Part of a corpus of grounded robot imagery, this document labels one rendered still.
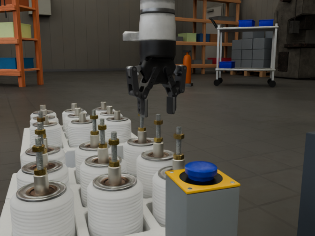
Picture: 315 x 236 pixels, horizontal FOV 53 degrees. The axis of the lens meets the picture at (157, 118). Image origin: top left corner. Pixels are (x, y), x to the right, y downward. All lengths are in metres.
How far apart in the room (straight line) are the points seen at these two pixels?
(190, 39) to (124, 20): 3.69
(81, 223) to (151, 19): 0.39
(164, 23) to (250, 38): 7.92
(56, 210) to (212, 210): 0.24
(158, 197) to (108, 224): 0.10
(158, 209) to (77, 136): 0.53
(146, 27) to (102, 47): 11.01
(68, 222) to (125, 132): 0.58
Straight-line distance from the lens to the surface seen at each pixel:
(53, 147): 0.78
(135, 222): 0.55
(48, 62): 11.23
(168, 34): 0.63
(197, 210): 0.38
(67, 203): 0.53
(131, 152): 0.77
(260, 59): 8.24
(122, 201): 0.52
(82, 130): 1.04
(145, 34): 0.64
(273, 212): 1.06
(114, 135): 0.53
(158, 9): 0.63
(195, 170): 0.39
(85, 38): 11.49
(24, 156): 0.76
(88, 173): 0.64
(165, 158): 0.67
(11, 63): 5.62
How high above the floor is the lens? 0.46
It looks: 11 degrees down
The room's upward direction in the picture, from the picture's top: straight up
